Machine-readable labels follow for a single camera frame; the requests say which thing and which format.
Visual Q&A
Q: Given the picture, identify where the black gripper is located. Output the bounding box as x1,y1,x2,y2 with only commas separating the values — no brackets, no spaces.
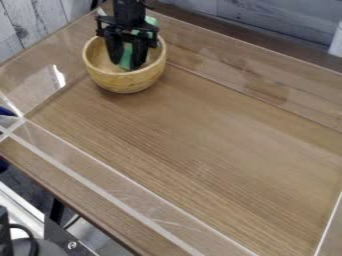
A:
95,15,159,70

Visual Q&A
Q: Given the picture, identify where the green rectangular block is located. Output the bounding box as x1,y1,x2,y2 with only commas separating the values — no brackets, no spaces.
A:
116,15,161,72

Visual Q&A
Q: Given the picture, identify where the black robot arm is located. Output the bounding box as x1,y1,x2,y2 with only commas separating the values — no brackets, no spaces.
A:
96,0,159,71

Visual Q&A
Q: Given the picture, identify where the light wooden bowl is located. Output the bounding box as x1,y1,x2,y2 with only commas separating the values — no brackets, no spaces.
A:
82,36,167,94

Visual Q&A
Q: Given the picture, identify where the black table leg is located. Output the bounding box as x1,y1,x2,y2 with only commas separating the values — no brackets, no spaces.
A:
50,199,66,225

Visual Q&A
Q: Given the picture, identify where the clear acrylic tray wall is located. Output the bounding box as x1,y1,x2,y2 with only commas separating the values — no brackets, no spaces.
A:
0,16,342,256

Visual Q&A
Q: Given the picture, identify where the black metal base plate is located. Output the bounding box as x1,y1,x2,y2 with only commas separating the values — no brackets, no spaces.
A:
44,218,99,256

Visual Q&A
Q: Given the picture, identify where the black cable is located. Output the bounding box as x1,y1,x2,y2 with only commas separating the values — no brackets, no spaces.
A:
8,223,42,256

